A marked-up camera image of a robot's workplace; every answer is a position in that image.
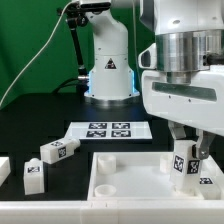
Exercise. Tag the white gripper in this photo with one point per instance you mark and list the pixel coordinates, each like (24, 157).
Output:
(199, 104)

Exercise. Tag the white square tabletop panel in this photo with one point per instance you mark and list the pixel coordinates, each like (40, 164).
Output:
(134, 176)

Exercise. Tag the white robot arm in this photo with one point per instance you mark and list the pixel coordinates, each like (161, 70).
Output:
(183, 69)

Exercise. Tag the white marker base sheet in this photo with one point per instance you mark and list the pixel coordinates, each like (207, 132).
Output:
(109, 130)

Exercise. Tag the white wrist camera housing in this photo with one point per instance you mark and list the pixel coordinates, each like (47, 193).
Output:
(148, 58)

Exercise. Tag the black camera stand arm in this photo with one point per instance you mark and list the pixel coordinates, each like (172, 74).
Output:
(75, 17)

